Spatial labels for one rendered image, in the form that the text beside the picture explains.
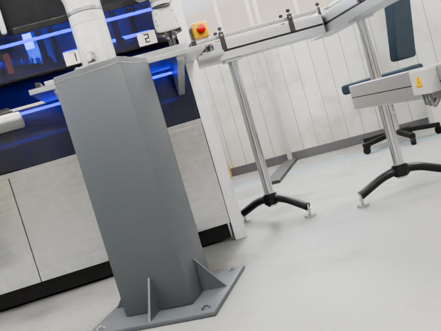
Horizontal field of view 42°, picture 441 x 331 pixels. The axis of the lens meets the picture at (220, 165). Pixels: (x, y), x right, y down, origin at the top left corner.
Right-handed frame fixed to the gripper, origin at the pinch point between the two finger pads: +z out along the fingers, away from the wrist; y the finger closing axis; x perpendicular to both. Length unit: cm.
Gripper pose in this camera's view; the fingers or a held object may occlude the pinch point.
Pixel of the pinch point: (172, 44)
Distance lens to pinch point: 243.1
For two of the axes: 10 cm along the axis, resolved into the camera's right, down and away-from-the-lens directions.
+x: 1.6, 0.5, -9.9
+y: -9.5, 2.9, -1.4
